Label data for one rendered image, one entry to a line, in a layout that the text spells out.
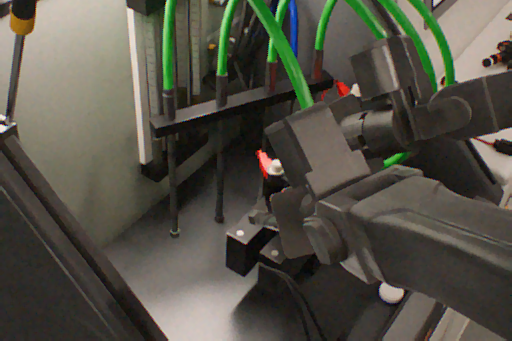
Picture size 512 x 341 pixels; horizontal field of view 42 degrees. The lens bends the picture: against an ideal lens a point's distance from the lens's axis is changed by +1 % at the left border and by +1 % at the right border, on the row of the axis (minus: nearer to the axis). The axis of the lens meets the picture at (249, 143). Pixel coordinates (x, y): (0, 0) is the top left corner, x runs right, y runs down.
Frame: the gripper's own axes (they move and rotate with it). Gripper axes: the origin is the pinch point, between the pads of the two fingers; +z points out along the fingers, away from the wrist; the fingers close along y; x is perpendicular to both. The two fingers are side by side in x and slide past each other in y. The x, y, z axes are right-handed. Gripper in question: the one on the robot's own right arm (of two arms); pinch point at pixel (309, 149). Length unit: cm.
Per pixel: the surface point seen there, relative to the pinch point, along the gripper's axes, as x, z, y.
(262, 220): 11.3, -0.6, -5.0
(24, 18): 34.3, -20.2, 22.7
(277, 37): 10.9, -18.2, 14.2
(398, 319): -3.6, 1.8, -27.7
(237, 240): 7.0, 16.9, -9.6
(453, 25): -60, 21, 6
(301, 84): 11.3, -19.3, 8.9
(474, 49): -69, 25, -1
